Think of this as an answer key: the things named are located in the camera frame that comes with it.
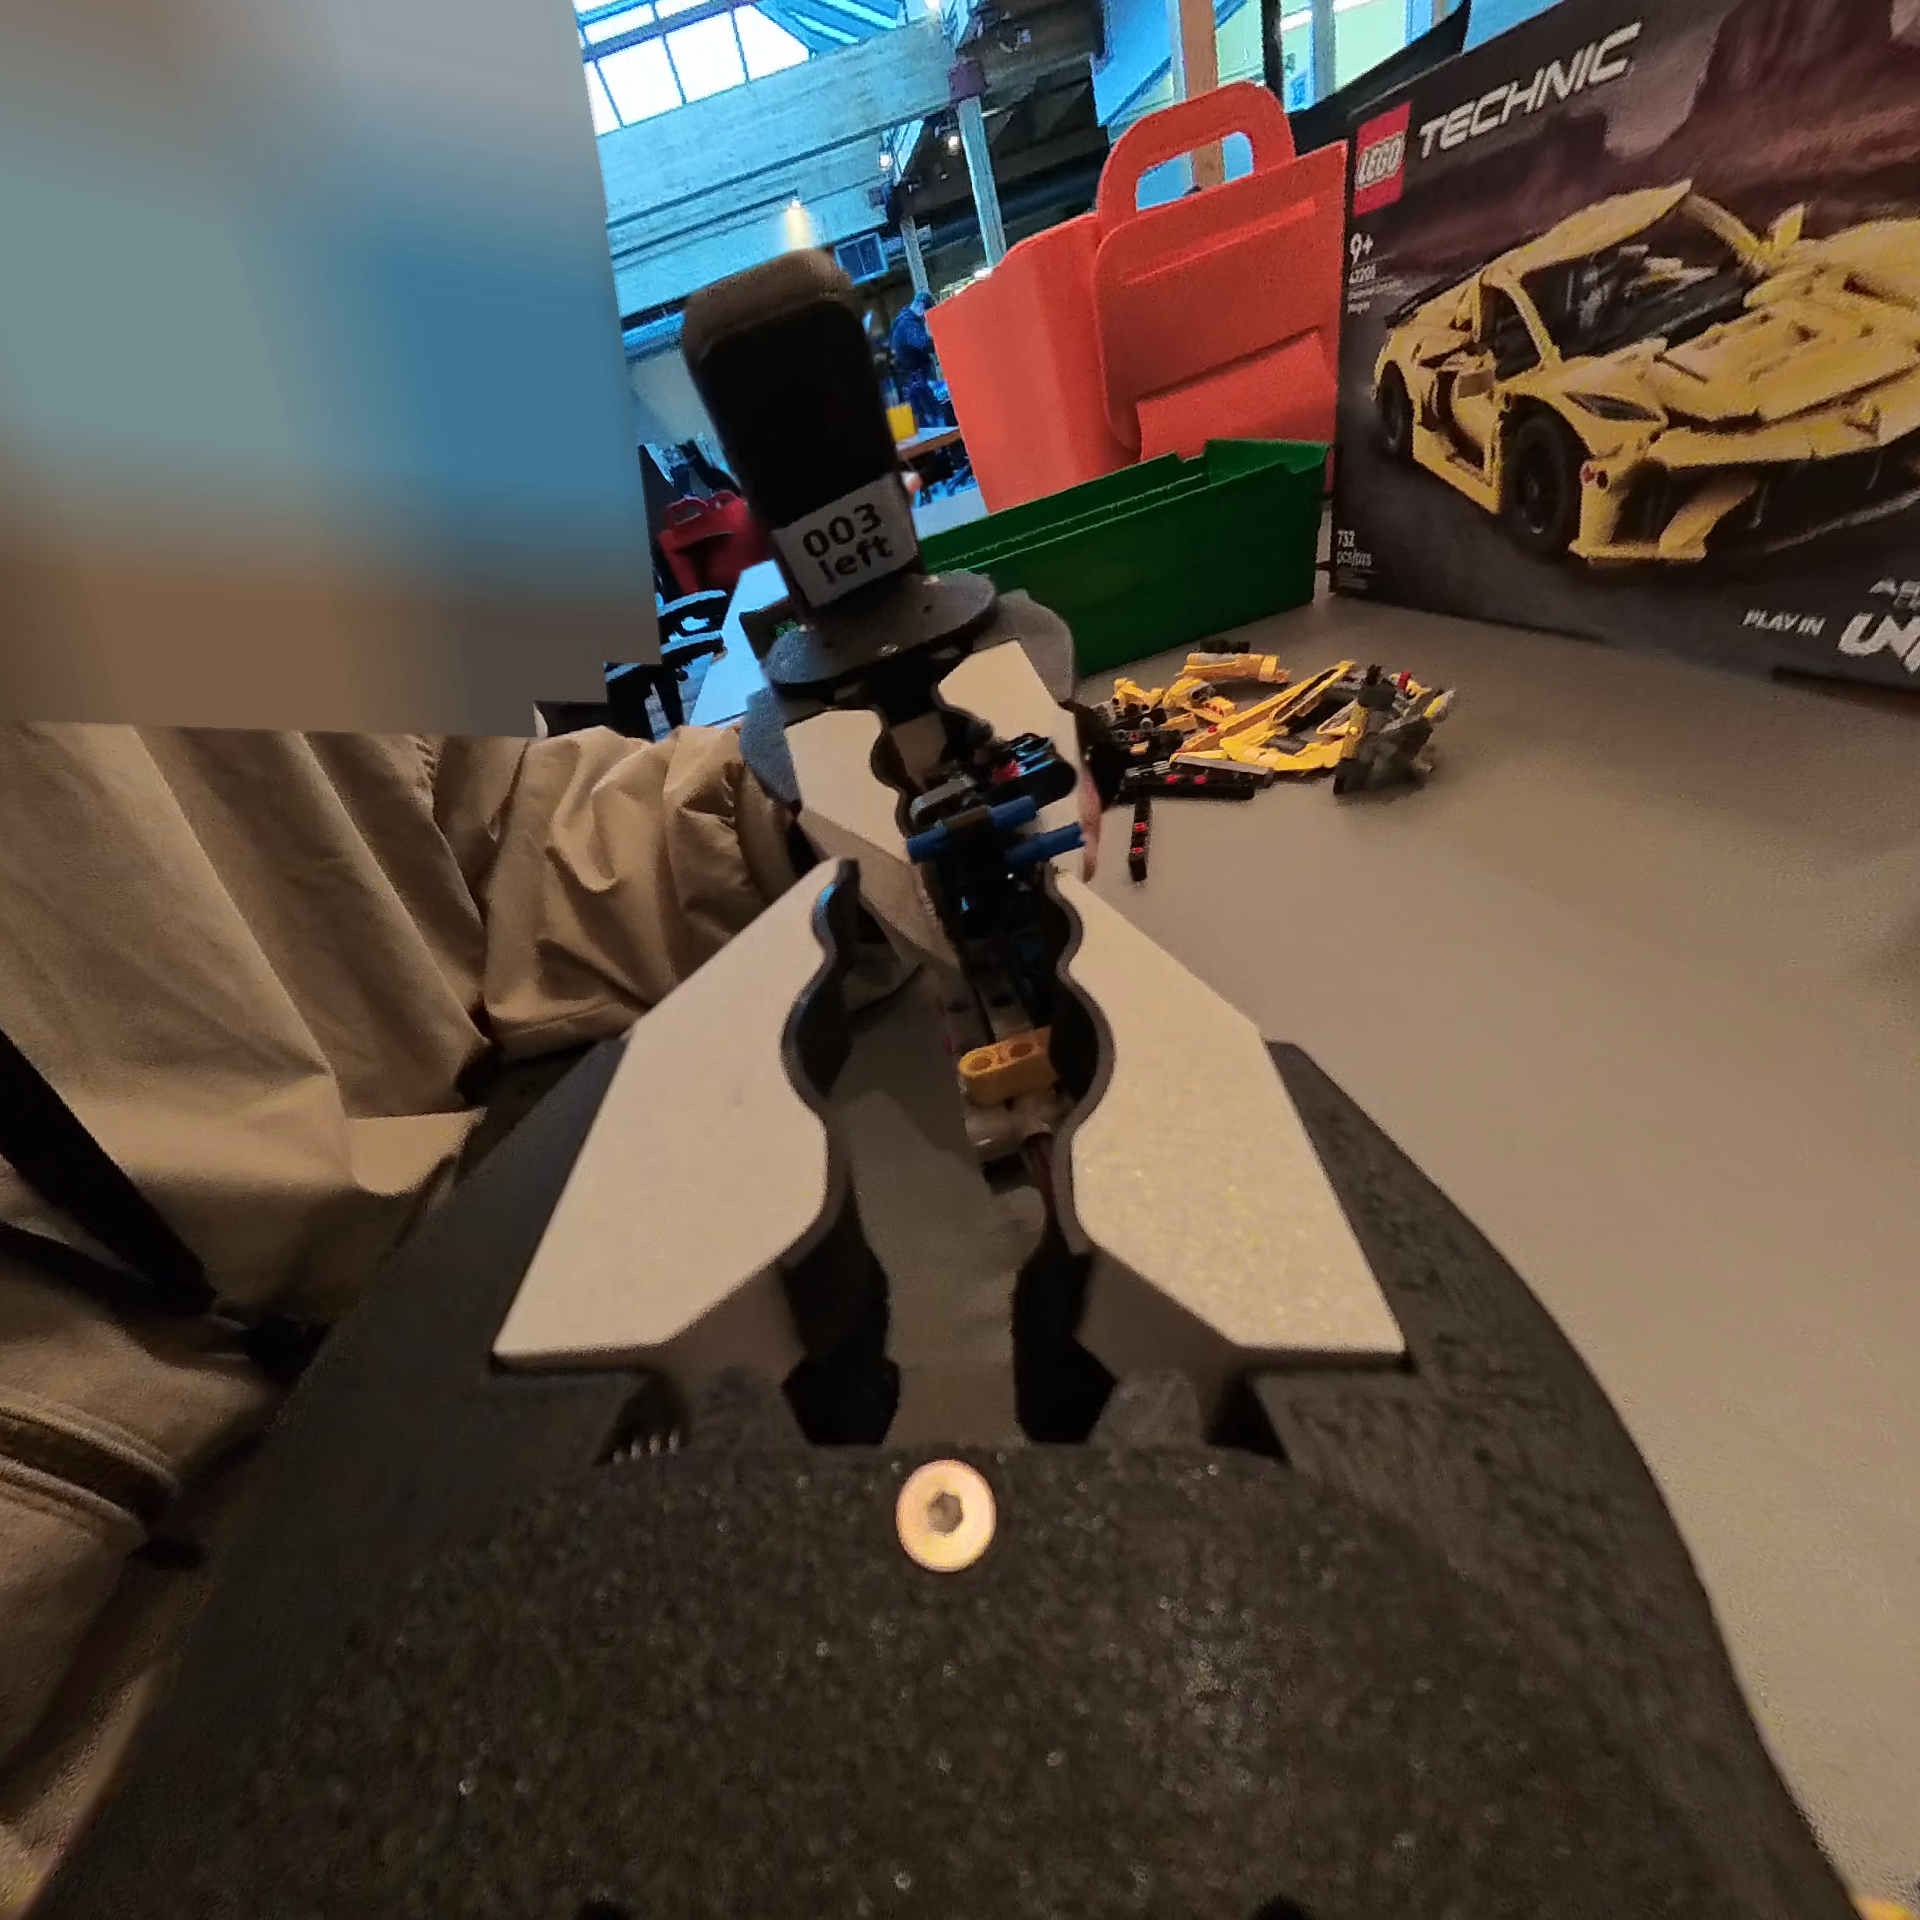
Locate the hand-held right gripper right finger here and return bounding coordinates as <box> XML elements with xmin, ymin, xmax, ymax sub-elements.
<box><xmin>1046</xmin><ymin>878</ymin><xmax>1407</xmax><ymax>1423</ymax></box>

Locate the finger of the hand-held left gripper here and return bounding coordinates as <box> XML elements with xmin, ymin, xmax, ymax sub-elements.
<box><xmin>784</xmin><ymin>704</ymin><xmax>963</xmax><ymax>1003</ymax></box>
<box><xmin>936</xmin><ymin>638</ymin><xmax>1109</xmax><ymax>887</ymax></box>

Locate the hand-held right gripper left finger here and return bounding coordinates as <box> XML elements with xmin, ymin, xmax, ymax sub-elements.
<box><xmin>491</xmin><ymin>862</ymin><xmax>865</xmax><ymax>1437</ymax></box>

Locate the toy brick chassis assembly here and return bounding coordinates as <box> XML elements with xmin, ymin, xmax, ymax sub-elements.
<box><xmin>901</xmin><ymin>731</ymin><xmax>1103</xmax><ymax>1163</ymax></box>

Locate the person's left forearm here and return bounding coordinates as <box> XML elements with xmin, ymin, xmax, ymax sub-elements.
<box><xmin>433</xmin><ymin>720</ymin><xmax>818</xmax><ymax>1059</ymax></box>

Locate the grey desk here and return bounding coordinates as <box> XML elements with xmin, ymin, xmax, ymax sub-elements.
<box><xmin>839</xmin><ymin>592</ymin><xmax>1920</xmax><ymax>1869</ymax></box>

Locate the red chair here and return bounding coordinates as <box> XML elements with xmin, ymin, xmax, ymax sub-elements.
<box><xmin>656</xmin><ymin>486</ymin><xmax>770</xmax><ymax>600</ymax></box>

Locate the white table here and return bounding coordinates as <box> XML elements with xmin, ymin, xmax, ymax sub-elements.
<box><xmin>689</xmin><ymin>555</ymin><xmax>797</xmax><ymax>729</ymax></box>

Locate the green plastic bin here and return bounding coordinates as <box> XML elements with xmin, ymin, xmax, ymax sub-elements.
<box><xmin>918</xmin><ymin>439</ymin><xmax>1335</xmax><ymax>680</ymax></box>

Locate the black office chair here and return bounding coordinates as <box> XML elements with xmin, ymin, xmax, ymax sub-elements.
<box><xmin>607</xmin><ymin>592</ymin><xmax>731</xmax><ymax>741</ymax></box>

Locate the pile of yellow toy bricks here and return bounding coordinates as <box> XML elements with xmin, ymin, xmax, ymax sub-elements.
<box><xmin>1078</xmin><ymin>638</ymin><xmax>1456</xmax><ymax>804</ymax></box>

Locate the orange plastic carry case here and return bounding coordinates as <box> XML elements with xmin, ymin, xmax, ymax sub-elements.
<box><xmin>927</xmin><ymin>81</ymin><xmax>1347</xmax><ymax>515</ymax></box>

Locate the toy car box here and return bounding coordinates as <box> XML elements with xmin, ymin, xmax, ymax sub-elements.
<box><xmin>1327</xmin><ymin>0</ymin><xmax>1920</xmax><ymax>692</ymax></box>

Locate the black lanyard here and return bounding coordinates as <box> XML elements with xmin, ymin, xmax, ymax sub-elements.
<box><xmin>0</xmin><ymin>1035</ymin><xmax>317</xmax><ymax>1366</ymax></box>

